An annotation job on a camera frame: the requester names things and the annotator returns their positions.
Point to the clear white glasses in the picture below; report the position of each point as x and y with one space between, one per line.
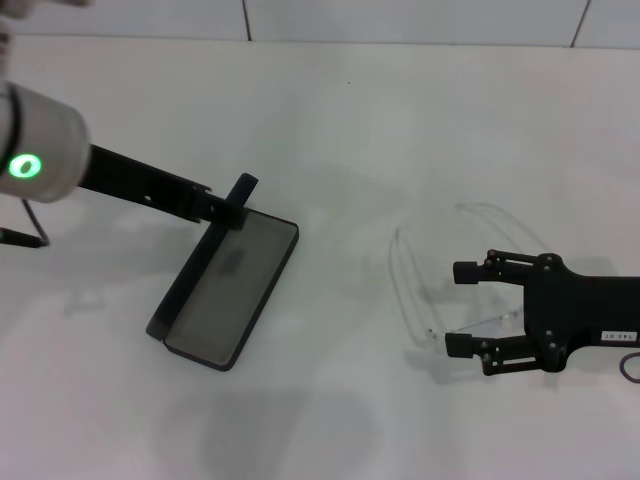
407 305

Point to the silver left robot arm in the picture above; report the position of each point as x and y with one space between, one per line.
45 150

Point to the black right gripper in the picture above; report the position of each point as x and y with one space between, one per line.
575 310

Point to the black glasses case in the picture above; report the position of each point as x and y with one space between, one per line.
230 300

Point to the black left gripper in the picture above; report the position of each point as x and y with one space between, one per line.
145 185

